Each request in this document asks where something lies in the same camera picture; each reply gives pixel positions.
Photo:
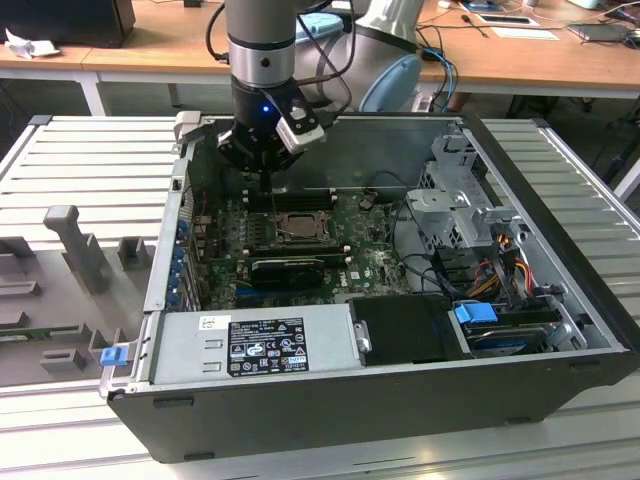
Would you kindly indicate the black open PC case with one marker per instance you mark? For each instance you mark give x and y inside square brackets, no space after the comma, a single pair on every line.
[300,425]

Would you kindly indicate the blue case latch clip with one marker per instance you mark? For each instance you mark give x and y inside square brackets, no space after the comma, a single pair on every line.
[112,357]

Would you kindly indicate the white power adapter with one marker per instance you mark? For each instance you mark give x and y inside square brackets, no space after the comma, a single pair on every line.
[422,102]

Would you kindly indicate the black graphics card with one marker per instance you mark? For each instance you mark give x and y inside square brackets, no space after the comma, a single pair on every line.
[287,275]

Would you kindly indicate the silver power supply unit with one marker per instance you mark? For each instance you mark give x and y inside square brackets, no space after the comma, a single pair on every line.
[190,350]

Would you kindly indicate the white framed tablet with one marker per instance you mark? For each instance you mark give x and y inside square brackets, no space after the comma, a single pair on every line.
[505,20]

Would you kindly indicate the blue slot clip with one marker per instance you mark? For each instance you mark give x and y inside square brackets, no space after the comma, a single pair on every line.
[173,294]
[181,231]
[178,257]
[175,275]

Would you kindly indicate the dark notebook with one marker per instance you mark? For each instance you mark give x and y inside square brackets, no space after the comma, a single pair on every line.
[600,32]

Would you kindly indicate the crumpled white paper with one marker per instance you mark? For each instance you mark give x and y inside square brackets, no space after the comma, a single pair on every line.
[27,47]

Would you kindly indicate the black box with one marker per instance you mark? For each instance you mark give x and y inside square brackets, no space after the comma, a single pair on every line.
[65,20]

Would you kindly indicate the silver metal disk bay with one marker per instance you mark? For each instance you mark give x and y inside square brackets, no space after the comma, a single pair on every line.
[440,200]

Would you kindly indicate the CPU socket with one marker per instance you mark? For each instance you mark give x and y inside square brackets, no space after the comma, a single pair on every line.
[327,214]

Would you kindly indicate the round coin battery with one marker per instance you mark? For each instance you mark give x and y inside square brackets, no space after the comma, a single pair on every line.
[367,202]

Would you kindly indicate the wooden desk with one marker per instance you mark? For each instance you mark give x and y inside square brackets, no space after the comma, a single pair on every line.
[150,50]

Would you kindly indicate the white paper sheet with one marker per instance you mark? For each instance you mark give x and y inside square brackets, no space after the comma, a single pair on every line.
[525,34]

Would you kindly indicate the black RAM slot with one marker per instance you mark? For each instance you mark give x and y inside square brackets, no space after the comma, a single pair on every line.
[305,201]
[305,190]
[300,257]
[336,262]
[305,206]
[305,195]
[300,248]
[300,252]

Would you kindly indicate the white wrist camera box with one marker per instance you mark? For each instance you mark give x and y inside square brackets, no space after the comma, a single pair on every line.
[300,132]

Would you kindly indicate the hard disk drive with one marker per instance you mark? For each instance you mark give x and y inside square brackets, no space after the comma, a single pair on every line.
[505,342]

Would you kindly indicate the green RAM stick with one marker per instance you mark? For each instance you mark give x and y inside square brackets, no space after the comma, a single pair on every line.
[40,330]

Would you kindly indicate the green motherboard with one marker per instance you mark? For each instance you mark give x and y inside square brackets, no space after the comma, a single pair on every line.
[370,250]

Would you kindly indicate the blue disk carrier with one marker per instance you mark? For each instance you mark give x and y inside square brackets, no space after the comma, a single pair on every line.
[472,317]

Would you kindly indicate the grey parts rack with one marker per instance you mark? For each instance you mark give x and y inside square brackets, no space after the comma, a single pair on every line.
[50,280]

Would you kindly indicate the grey plastic case latch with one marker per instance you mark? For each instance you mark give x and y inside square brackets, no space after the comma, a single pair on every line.
[187,125]

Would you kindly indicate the black plastic air shroud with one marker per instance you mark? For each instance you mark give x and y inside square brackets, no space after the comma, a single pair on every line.
[400,330]

